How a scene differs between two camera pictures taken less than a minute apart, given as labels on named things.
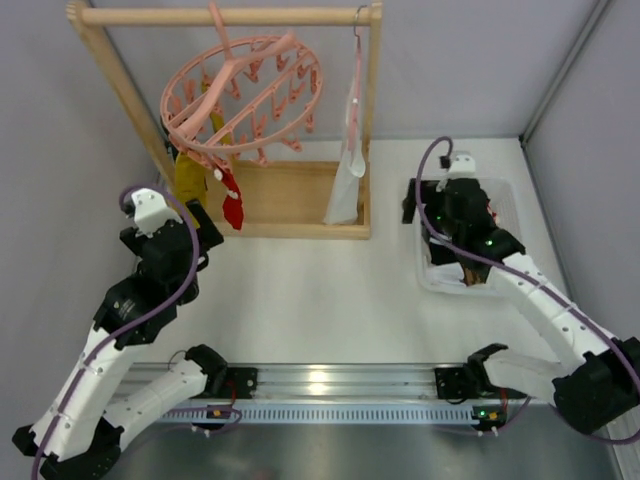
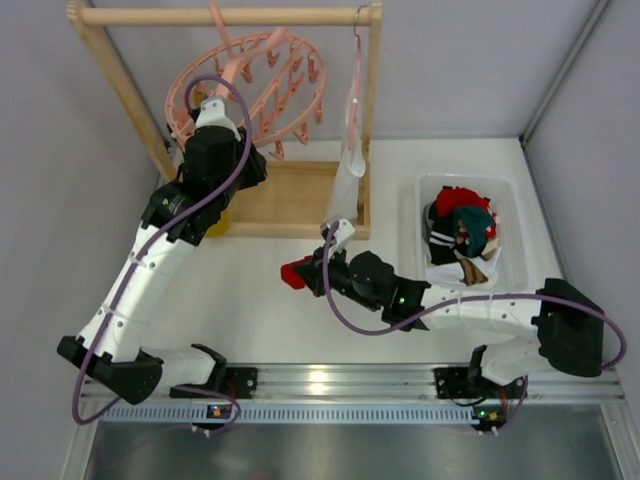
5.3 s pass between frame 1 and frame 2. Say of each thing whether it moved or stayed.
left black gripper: moved
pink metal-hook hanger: stayed
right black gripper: moved
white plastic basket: stayed
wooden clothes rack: stayed
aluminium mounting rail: stayed
